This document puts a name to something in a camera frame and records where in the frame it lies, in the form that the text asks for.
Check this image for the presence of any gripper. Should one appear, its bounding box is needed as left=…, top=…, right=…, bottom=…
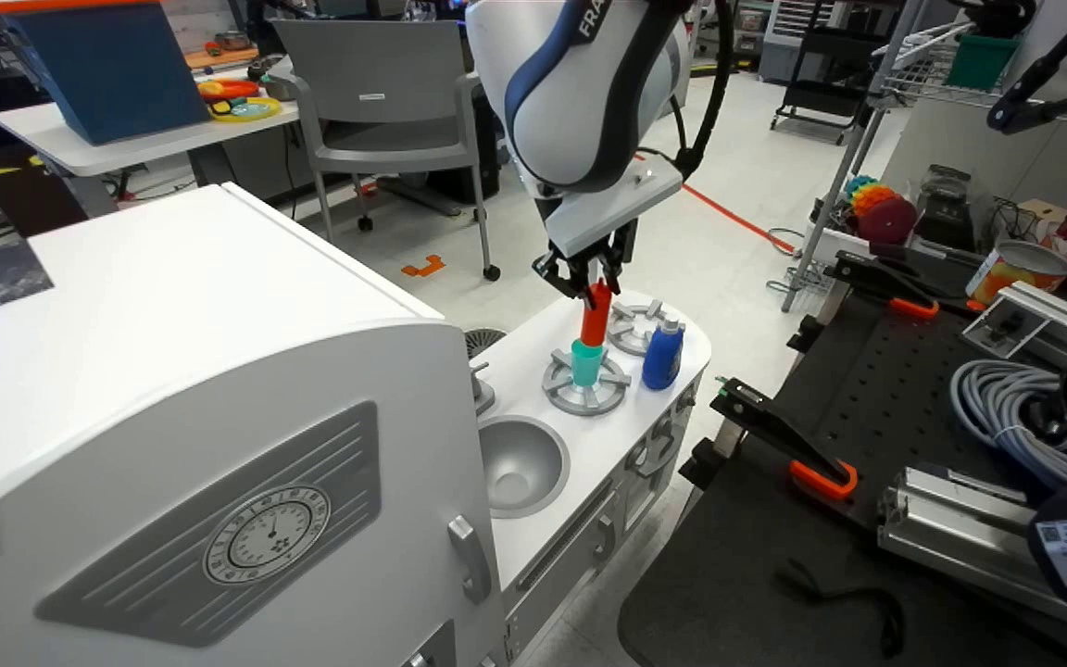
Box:
left=533, top=220, right=639, bottom=306

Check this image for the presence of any red sauce bottle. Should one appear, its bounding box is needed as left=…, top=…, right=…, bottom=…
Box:
left=579, top=281, right=614, bottom=349

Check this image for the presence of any light blue cup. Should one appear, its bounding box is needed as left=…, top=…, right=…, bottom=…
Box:
left=571, top=338, right=607, bottom=389

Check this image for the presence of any blue bottle with white cap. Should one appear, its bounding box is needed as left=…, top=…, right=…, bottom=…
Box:
left=641, top=315, right=687, bottom=392

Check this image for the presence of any grey toy burner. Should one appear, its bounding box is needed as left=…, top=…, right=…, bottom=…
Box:
left=605, top=298, right=675, bottom=359
left=542, top=346, right=633, bottom=417

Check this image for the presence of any dark round toy grille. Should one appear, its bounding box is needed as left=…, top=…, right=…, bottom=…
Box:
left=464, top=327, right=509, bottom=361

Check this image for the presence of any grey toy tap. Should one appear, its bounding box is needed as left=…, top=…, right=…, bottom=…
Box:
left=469, top=360, right=498, bottom=417

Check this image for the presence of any grey toy sink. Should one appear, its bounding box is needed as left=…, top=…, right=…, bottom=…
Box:
left=477, top=414, right=572, bottom=521

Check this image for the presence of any grey chair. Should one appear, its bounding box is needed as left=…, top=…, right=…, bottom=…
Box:
left=268, top=18, right=503, bottom=283

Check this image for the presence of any rainbow stacking toy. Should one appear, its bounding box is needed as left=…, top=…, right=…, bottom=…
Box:
left=843, top=173, right=920, bottom=245

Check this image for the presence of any black cart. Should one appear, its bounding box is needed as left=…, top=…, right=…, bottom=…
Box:
left=769, top=22, right=879, bottom=146

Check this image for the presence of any toy oven door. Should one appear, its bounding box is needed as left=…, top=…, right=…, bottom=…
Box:
left=502, top=478, right=625, bottom=661

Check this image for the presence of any black blender jar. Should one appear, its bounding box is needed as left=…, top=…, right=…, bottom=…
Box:
left=912, top=164, right=977, bottom=252

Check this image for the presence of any stack of toy plates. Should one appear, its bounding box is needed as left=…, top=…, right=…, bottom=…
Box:
left=196, top=78, right=283, bottom=124

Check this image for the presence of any tin can with yellow label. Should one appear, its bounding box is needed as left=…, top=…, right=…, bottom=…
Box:
left=965, top=240, right=1067, bottom=308

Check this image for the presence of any white toy kitchen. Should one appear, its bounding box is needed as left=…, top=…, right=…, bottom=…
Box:
left=0, top=182, right=713, bottom=667

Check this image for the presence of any green bin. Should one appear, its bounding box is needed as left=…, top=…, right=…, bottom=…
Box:
left=945, top=31, right=1023, bottom=92

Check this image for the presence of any white table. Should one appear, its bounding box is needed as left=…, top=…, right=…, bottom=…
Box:
left=0, top=59, right=303, bottom=220

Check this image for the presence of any blue box with orange lid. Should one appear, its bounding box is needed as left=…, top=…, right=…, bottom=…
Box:
left=0, top=0, right=211, bottom=147

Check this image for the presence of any toy fridge door with dial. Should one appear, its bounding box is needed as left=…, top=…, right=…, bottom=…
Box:
left=0, top=318, right=508, bottom=667

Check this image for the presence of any black clamp with orange handle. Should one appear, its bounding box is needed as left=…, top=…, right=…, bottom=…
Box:
left=823, top=249, right=941, bottom=321
left=709, top=376, right=860, bottom=503

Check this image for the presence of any grey oven door handle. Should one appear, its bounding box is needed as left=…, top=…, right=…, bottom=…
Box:
left=591, top=515, right=619, bottom=567

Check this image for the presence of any grey fridge door handle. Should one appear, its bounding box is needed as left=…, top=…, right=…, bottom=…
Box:
left=446, top=514, right=494, bottom=606

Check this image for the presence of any metal wire rack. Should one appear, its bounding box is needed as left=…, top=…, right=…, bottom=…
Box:
left=779, top=0, right=1067, bottom=313

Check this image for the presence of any coil of grey cable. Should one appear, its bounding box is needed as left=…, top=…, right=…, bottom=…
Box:
left=948, top=359, right=1067, bottom=489

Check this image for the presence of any silver aluminium rail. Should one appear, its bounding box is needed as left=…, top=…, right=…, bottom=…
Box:
left=875, top=465, right=1067, bottom=642
left=960, top=282, right=1067, bottom=351

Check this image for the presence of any black cable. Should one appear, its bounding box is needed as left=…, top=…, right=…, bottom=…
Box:
left=772, top=558, right=908, bottom=661

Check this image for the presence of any camera on mount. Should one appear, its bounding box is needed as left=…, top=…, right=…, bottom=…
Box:
left=948, top=0, right=1067, bottom=136

